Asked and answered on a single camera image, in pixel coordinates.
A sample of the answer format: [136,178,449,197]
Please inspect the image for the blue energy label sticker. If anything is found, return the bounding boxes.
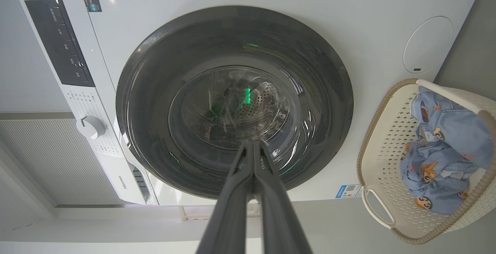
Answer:
[336,184,363,199]

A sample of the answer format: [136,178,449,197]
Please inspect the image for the cream plastic laundry basket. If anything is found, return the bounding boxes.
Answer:
[356,78,496,245]

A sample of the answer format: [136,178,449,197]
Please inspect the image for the white front-load washing machine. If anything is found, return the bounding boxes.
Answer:
[8,0,481,206]

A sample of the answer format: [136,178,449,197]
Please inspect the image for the black washer display panel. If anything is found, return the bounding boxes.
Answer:
[24,0,96,88]

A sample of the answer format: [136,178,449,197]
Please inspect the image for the blue cartoon print garment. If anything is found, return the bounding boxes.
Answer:
[411,86,494,169]
[400,142,479,215]

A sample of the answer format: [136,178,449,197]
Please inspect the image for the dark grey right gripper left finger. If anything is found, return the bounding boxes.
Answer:
[196,141,255,254]

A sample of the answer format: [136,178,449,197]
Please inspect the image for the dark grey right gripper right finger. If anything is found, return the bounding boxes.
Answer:
[254,141,313,254]

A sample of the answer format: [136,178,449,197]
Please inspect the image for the round white filter cover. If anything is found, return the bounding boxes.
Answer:
[403,16,455,74]

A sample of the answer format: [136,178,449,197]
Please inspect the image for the black round washer door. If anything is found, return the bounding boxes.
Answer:
[115,6,354,200]

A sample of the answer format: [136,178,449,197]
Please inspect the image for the white washing machine dial knob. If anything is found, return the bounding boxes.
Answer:
[76,115,106,140]

